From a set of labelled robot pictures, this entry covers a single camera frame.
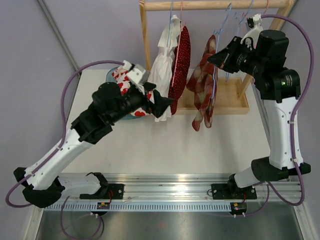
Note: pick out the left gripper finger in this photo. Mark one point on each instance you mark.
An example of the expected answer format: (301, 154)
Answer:
(160, 104)
(149, 87)

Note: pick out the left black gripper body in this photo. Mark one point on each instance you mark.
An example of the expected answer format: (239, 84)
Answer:
(147, 104)

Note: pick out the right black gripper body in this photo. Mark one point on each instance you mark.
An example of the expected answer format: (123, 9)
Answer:
(240, 58)

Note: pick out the white red poppy skirt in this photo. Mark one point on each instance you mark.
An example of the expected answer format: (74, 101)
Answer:
(122, 80)

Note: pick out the light blue hanger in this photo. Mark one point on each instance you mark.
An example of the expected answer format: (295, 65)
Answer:
(169, 36)
(241, 18)
(218, 36)

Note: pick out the red plaid garment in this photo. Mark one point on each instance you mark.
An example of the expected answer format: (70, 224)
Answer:
(203, 83)

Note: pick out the dark red dotted garment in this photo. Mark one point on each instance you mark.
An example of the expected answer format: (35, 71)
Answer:
(182, 70)

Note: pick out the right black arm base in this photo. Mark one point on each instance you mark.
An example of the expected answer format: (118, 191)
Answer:
(221, 191)

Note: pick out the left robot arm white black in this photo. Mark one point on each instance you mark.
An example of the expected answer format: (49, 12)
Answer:
(43, 185)

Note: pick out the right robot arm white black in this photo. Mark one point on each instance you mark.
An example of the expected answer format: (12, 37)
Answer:
(280, 90)

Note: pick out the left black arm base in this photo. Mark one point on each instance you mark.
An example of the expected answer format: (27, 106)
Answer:
(114, 191)

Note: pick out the white ruffled garment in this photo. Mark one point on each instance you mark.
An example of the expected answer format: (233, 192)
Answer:
(161, 72)

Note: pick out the teal plastic basin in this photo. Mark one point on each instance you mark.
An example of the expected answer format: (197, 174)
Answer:
(110, 75)

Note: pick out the wooden clothes rack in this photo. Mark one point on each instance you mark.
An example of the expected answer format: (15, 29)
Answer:
(231, 94)

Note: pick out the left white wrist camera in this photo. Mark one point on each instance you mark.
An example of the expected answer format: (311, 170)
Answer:
(137, 75)

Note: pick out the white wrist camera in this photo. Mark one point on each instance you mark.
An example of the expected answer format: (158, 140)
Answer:
(137, 75)
(254, 23)

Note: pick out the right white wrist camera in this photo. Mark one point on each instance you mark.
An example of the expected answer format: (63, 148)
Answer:
(254, 23)

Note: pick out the aluminium mounting rail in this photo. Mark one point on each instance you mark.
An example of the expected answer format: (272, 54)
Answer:
(187, 187)

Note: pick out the white slotted cable duct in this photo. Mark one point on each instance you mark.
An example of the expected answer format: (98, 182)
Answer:
(119, 206)

